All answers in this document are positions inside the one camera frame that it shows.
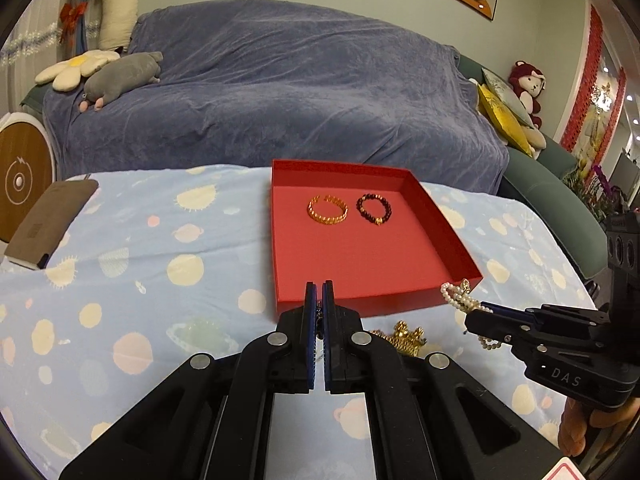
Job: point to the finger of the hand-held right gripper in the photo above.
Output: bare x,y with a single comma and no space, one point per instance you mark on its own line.
492,327
515,311

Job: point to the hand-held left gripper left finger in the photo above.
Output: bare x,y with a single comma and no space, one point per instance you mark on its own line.
311,320

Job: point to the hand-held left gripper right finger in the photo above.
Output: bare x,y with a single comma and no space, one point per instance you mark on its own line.
328,320

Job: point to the red shallow box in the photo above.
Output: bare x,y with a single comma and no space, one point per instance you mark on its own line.
350,260

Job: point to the gold link watch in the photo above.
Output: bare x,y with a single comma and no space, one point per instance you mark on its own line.
402,337

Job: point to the person's right hand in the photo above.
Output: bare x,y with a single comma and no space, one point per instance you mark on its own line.
595,435

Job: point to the red and white card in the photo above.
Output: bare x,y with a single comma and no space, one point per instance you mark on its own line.
557,472

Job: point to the green sofa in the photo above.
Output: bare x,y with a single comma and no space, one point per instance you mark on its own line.
550,180

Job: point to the plant with purple flowers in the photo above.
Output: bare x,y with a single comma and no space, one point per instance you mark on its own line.
597,185

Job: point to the planet print blue tablecloth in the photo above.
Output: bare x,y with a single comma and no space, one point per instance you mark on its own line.
150,310

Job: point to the cream cushion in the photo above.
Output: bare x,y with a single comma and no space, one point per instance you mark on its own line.
535,140

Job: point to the gold cushion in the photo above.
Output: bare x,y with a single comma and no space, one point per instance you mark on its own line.
500,120

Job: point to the silver cushion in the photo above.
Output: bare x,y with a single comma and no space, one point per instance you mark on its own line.
502,91

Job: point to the red monkey plush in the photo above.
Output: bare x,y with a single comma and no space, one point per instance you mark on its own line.
525,85

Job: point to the blue velvet sofa blanket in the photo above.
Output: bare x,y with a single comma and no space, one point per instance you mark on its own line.
275,85

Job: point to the brown notebook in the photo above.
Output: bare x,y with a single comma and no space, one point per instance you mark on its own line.
45,220

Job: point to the red paper garland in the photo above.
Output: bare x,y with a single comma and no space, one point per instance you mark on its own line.
592,35

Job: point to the grey plush animal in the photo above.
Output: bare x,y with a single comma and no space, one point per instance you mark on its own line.
120,77

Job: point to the cream flower pillow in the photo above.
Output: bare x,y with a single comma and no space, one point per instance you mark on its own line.
65,70

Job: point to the white alpaca plush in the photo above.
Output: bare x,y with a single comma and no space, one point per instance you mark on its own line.
117,15

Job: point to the red bow tieback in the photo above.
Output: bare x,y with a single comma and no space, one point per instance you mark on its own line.
72,12

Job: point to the white curtain with sparkly trim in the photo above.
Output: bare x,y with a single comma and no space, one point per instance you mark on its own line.
30,42

